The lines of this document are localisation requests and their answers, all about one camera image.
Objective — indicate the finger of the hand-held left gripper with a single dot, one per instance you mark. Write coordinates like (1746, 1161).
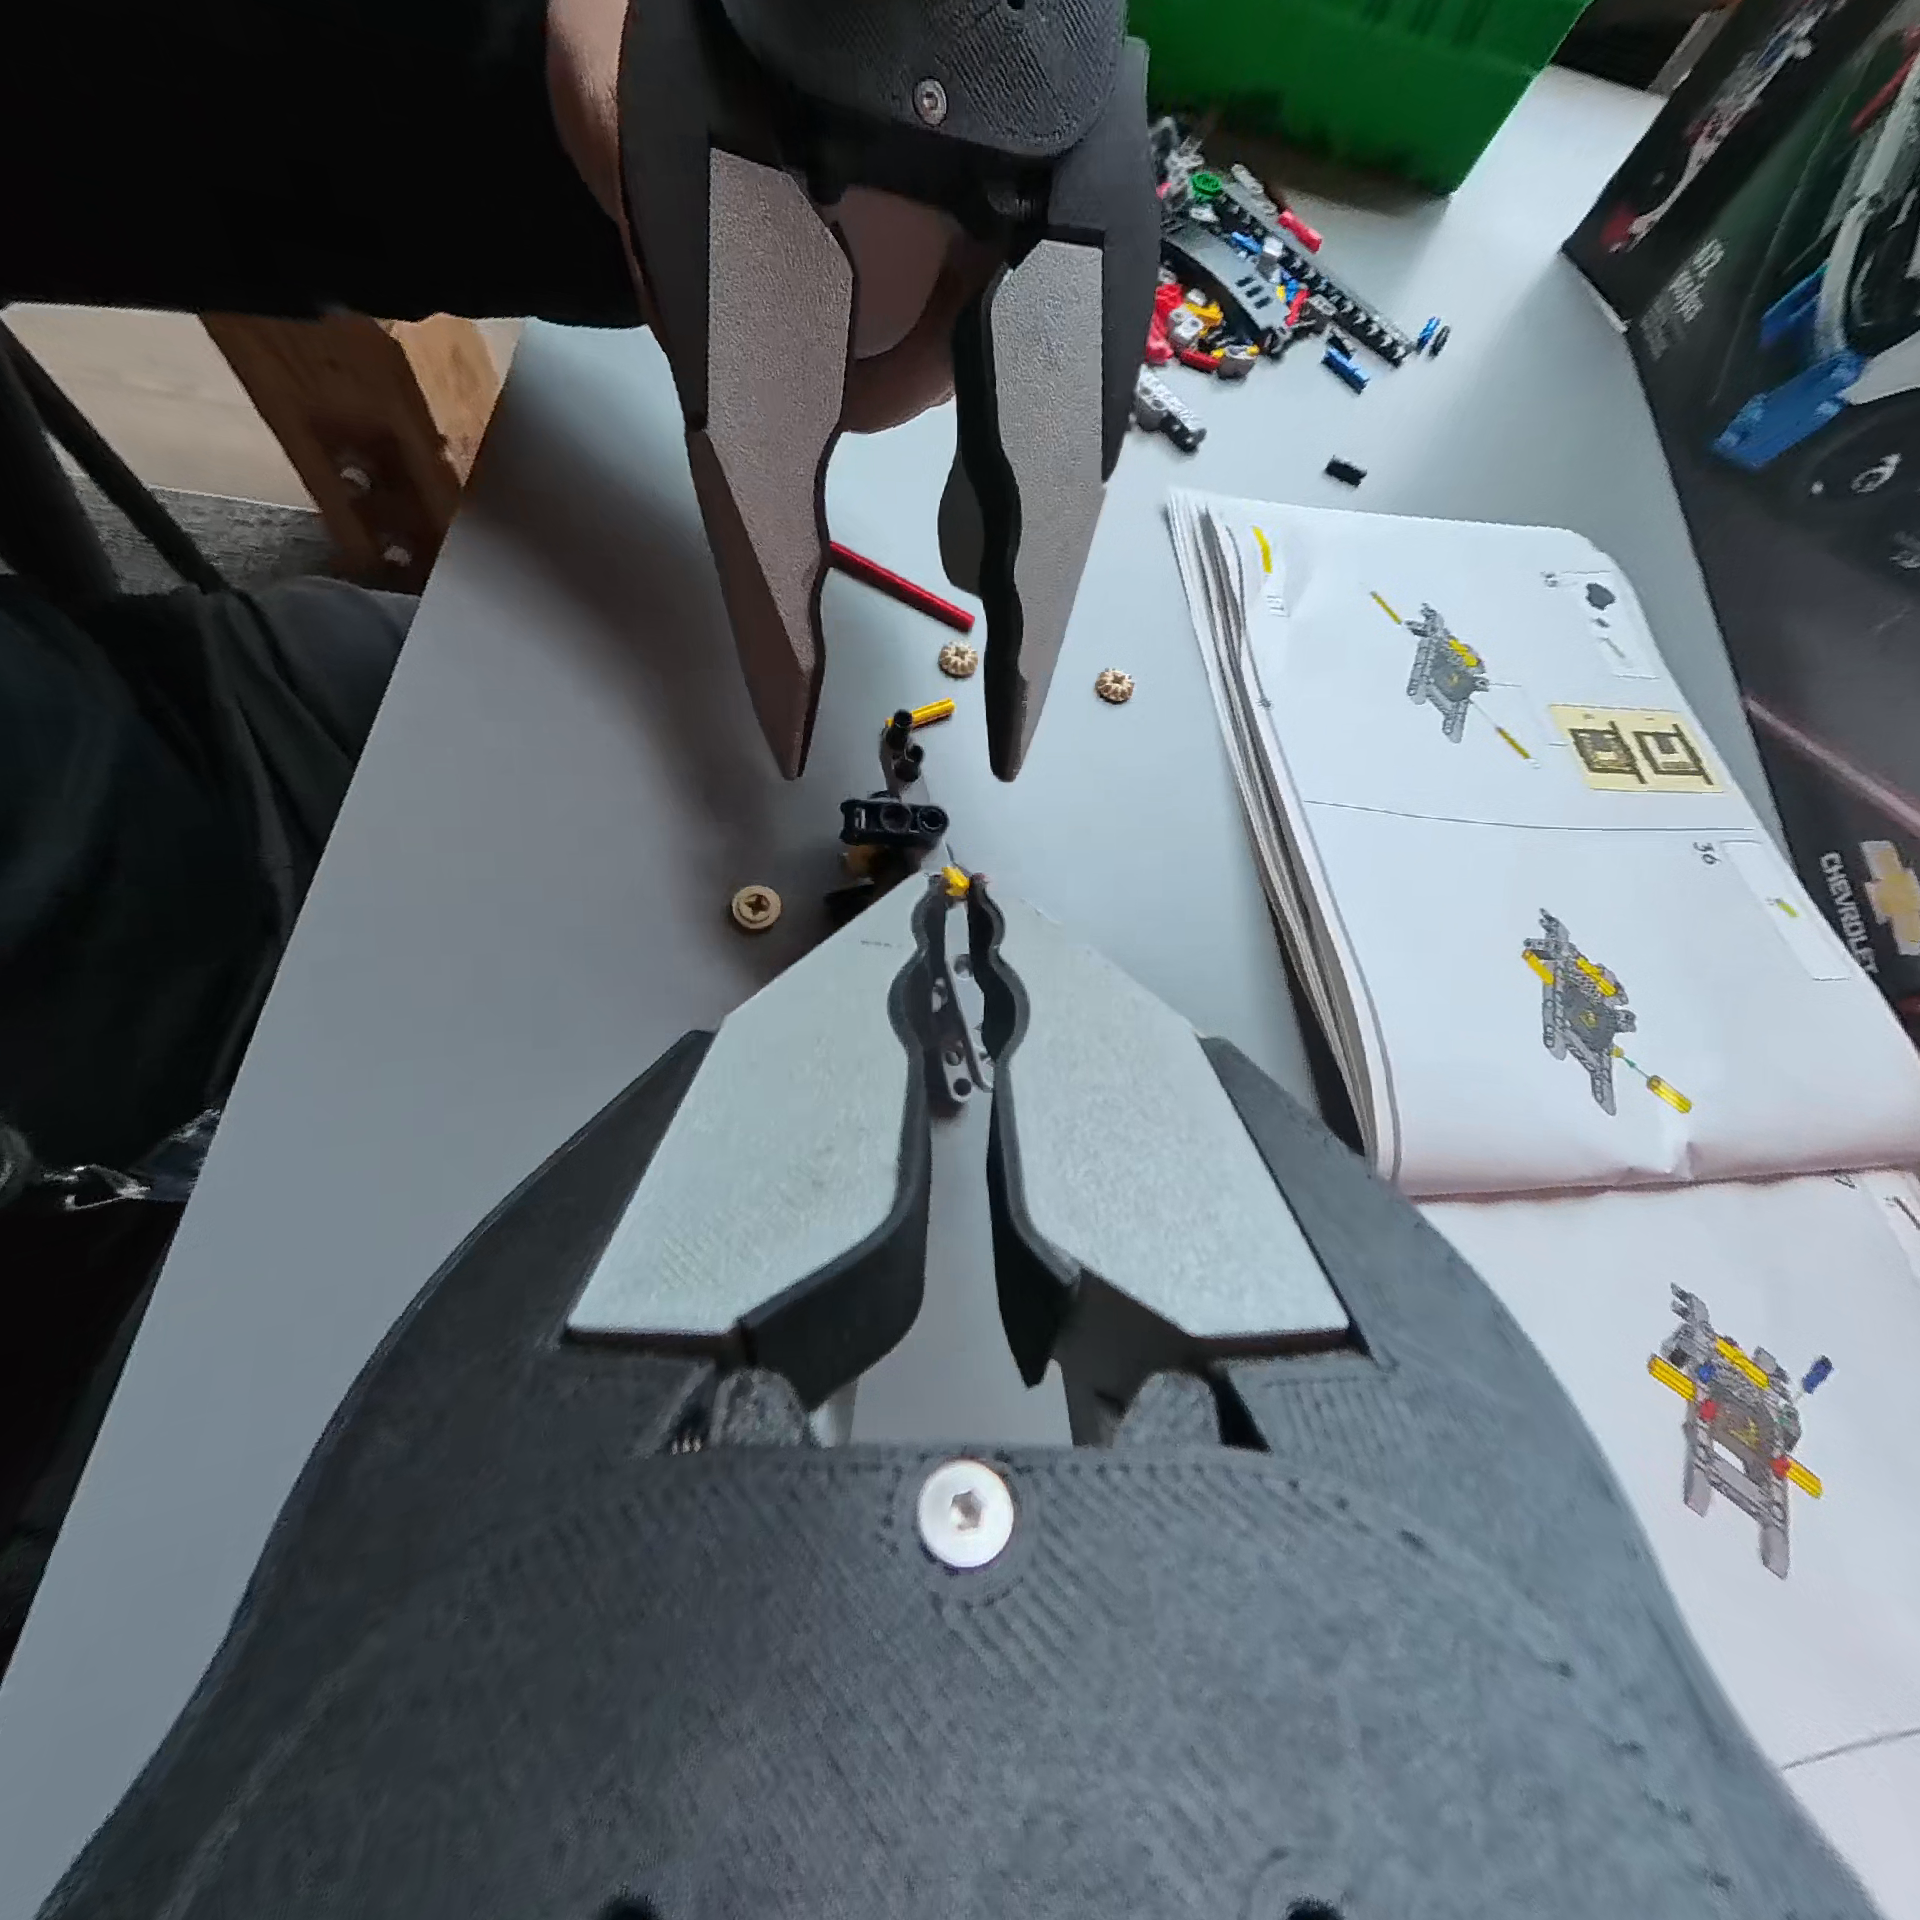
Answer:
(763, 375)
(1049, 495)

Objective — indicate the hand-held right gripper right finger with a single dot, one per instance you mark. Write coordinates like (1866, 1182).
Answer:
(1154, 1185)

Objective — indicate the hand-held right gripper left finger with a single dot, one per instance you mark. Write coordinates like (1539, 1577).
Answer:
(779, 1172)

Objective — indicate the grey lego chassis assembly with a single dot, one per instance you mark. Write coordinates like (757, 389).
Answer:
(897, 819)

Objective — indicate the red lego axle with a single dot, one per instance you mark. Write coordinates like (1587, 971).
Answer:
(901, 585)

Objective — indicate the pile of loose lego pieces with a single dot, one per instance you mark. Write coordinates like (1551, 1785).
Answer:
(1275, 285)

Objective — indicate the lego instruction booklet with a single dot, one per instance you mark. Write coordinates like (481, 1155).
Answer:
(1500, 901)

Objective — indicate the black car-print lego box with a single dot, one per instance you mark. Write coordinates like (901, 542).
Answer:
(1799, 599)

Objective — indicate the person's left hand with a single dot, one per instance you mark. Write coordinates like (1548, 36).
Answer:
(901, 329)

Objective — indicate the wooden beam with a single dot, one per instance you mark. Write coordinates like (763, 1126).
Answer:
(346, 405)

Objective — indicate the green plastic bin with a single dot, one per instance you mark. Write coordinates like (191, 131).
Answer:
(1348, 77)

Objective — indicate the black metal chair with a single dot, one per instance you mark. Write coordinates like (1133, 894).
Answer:
(90, 456)

